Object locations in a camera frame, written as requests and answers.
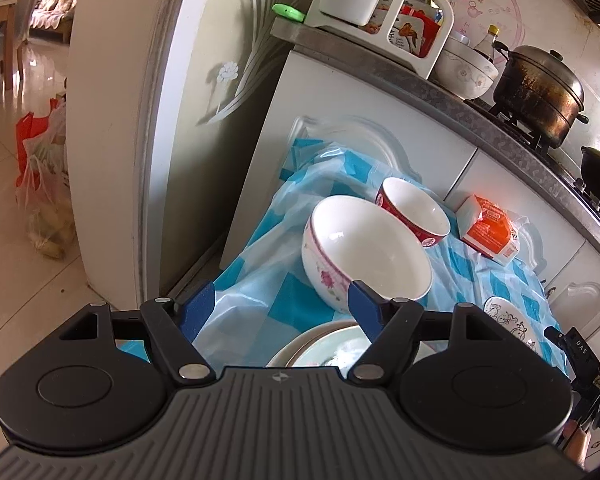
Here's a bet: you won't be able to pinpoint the floral covered sofa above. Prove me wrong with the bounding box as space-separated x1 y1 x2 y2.
30 0 81 36

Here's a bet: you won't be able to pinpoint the person's right hand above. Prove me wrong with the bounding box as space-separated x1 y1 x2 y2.
562 417 595 467

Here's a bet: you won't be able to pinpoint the seasoning packets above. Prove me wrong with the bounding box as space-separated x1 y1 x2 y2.
377 0 443 56

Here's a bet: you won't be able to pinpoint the white plastic rack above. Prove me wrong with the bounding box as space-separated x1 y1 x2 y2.
305 0 455 80

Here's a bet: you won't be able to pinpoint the gas stove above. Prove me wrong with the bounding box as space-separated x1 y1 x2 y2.
465 97 600 226

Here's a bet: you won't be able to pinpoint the large white plate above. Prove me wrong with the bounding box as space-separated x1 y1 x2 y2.
265 322 361 368

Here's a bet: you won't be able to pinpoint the white refrigerator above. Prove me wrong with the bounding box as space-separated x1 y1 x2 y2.
67 0 296 301

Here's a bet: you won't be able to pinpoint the red rimmed white bowl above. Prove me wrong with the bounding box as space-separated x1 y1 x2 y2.
376 177 452 249

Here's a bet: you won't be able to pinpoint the pale green plate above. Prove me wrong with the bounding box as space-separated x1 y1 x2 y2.
297 332 376 368

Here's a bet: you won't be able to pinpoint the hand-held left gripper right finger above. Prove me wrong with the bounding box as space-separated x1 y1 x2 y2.
346 280 518 381

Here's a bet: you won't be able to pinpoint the pink floral white bowl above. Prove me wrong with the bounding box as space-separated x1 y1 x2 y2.
301 195 433 313

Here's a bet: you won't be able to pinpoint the white flower sticker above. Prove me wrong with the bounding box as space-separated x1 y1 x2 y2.
215 60 241 83

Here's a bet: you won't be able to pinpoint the orange packet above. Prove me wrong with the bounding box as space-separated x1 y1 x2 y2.
455 194 523 267

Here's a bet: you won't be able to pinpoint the white kitchen cabinet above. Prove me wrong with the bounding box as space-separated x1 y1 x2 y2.
220 49 600 311

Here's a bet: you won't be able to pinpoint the clear plastic produce bag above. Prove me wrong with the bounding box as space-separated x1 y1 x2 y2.
17 105 78 260

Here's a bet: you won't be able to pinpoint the metal steamer pot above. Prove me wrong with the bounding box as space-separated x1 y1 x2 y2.
492 45 590 148

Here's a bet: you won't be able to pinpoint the white patterned bowl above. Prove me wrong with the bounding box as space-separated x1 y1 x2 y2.
445 35 498 73
432 42 501 101

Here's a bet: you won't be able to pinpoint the blue checkered plastic tablecloth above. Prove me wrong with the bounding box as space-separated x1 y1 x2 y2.
219 137 571 376

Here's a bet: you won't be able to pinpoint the red bag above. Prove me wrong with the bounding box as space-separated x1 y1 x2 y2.
15 100 63 186

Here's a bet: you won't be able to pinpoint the green plastic clip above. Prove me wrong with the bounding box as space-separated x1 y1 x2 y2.
272 4 307 23

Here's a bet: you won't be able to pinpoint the blue cartoon bowl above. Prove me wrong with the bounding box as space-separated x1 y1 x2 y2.
482 296 540 352

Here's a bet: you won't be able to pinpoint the dark sauce bottle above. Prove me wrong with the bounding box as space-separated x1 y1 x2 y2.
472 25 505 63

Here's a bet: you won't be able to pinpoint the deep white plate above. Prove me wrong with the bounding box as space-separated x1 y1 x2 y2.
282 327 366 368

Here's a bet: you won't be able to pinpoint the grey kitchen countertop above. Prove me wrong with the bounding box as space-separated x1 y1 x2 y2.
271 16 600 248

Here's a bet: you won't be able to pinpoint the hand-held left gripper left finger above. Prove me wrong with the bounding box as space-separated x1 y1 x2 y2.
55 281 217 386

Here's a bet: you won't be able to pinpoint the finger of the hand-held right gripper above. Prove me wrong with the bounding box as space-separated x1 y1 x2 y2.
544 326 600 386

